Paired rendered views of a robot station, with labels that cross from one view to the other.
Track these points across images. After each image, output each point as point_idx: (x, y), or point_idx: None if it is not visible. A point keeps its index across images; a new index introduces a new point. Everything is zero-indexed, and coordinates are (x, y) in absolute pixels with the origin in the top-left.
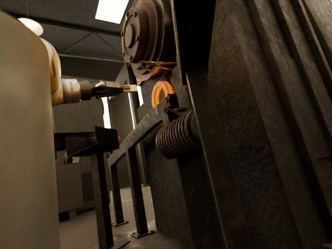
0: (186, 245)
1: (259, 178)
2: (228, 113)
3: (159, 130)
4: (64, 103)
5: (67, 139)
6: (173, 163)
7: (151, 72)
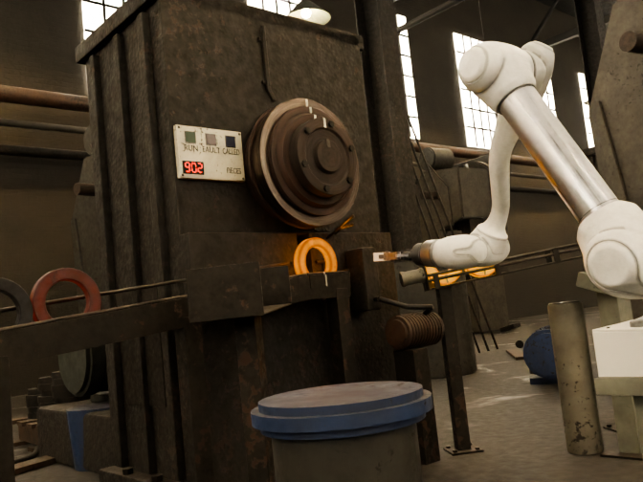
0: (428, 420)
1: (394, 375)
2: (379, 316)
3: (409, 318)
4: (440, 267)
5: (255, 269)
6: (424, 352)
7: (321, 222)
